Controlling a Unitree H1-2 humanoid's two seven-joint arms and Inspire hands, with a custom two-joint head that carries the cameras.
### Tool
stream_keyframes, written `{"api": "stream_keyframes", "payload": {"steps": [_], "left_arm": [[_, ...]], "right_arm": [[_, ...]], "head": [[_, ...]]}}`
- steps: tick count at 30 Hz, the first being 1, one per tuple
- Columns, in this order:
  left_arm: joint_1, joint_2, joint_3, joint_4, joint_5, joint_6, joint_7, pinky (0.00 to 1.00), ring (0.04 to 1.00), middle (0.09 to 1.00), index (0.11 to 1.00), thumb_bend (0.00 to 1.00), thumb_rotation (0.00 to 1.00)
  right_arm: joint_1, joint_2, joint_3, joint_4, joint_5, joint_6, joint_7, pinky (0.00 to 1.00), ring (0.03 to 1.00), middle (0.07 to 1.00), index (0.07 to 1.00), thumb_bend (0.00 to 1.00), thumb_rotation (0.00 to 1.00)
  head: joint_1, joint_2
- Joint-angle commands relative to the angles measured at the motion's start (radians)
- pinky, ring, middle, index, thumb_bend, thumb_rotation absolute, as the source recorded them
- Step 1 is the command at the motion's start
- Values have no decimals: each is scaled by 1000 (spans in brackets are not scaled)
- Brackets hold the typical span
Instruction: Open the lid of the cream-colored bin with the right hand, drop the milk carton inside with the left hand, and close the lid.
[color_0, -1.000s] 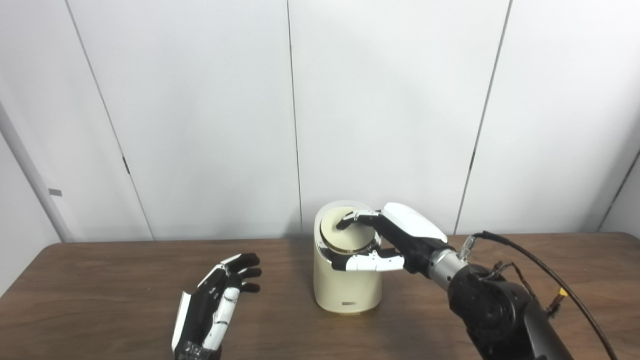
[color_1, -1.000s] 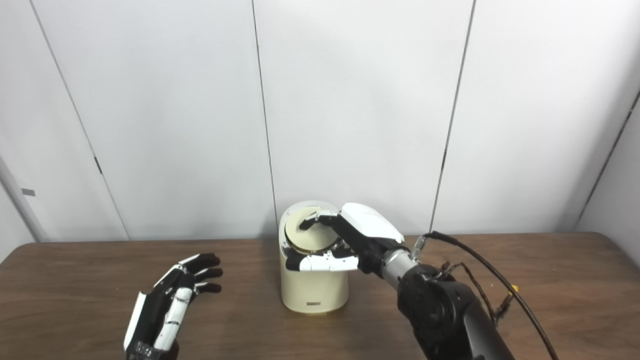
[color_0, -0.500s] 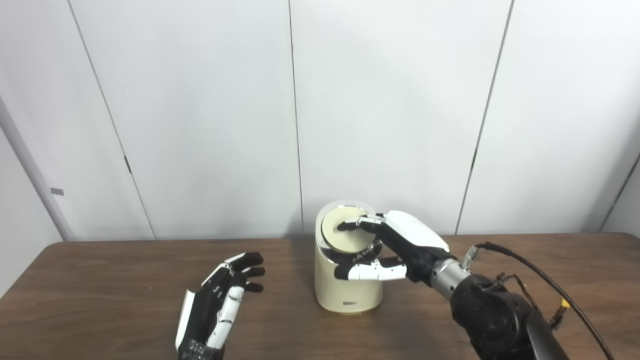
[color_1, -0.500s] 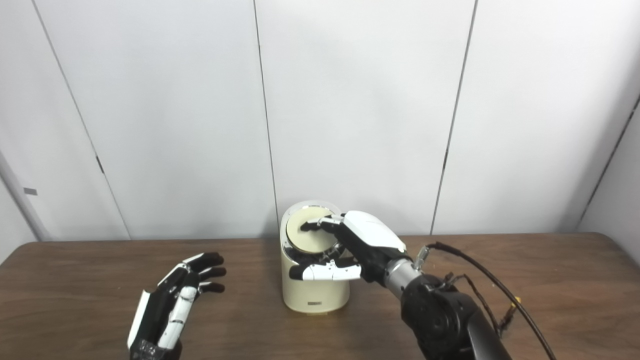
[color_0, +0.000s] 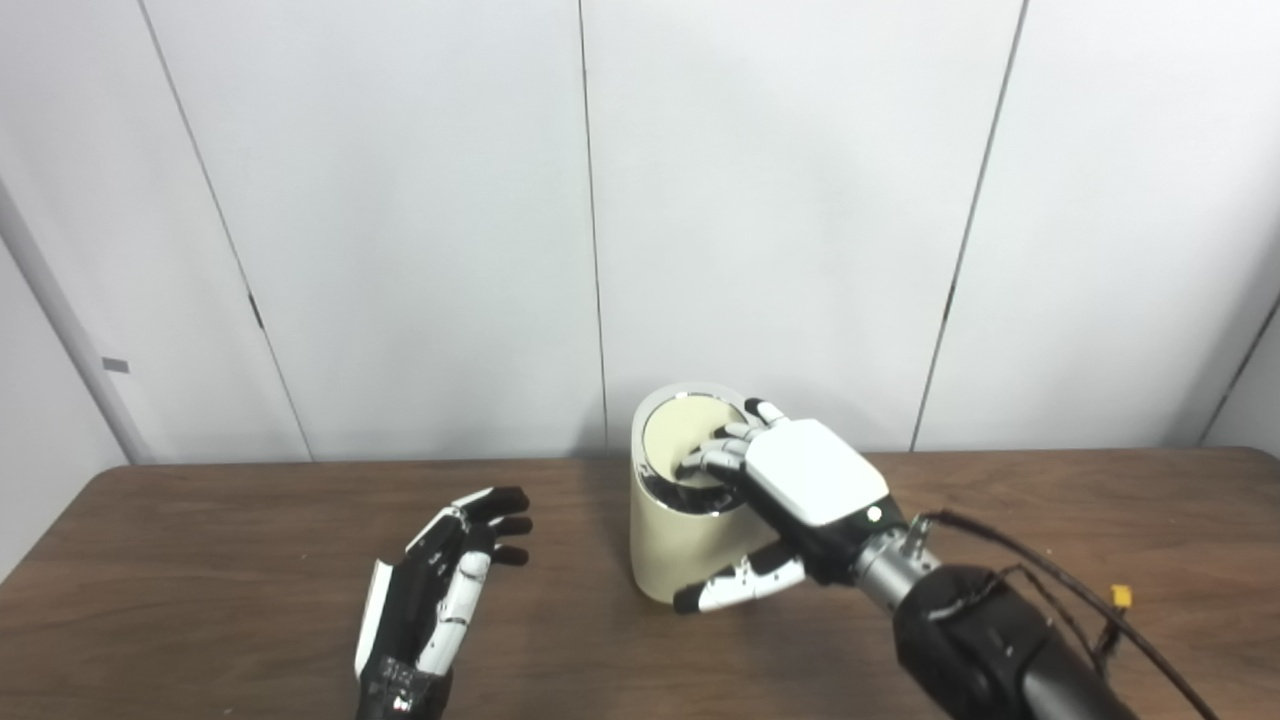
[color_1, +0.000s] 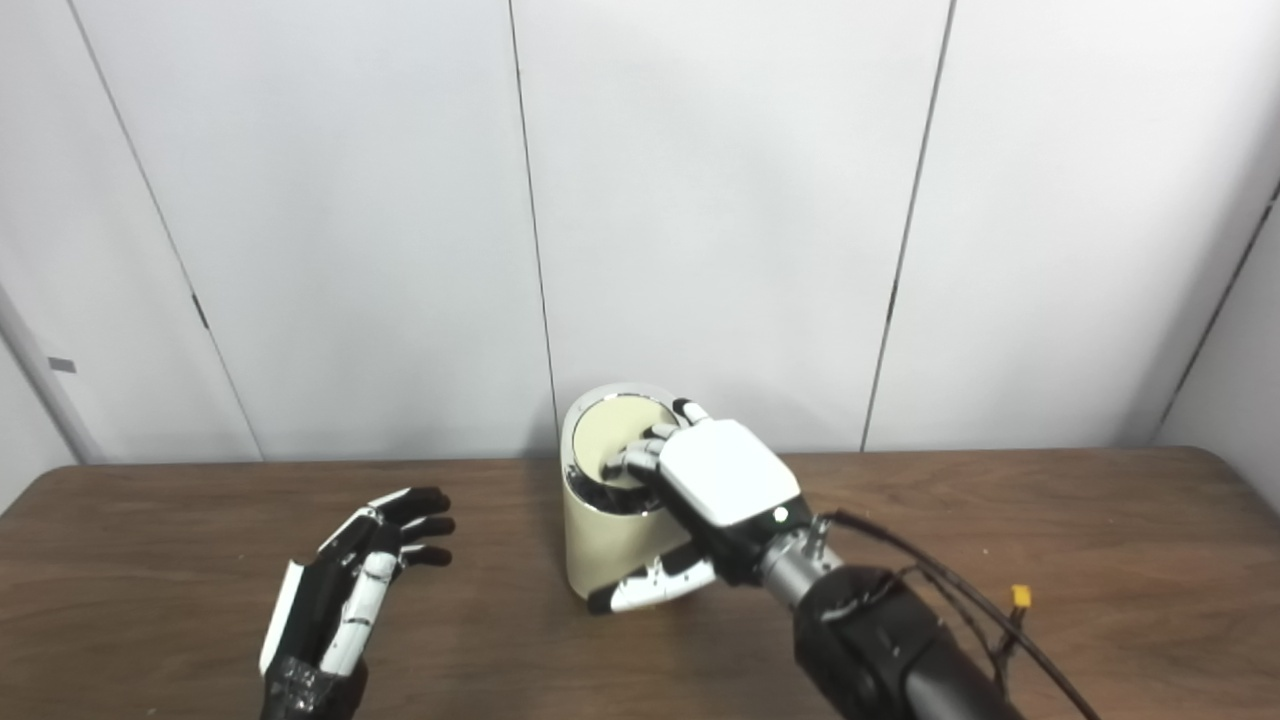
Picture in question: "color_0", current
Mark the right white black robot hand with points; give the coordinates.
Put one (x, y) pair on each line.
(815, 470)

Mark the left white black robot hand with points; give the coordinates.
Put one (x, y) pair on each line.
(410, 610)

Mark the black bin liner bag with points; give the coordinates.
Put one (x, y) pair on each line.
(665, 490)

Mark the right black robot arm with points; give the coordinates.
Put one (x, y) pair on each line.
(980, 650)

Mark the cream-colored trash bin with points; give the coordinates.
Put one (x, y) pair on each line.
(670, 550)

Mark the cream round bin lid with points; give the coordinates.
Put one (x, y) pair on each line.
(672, 430)

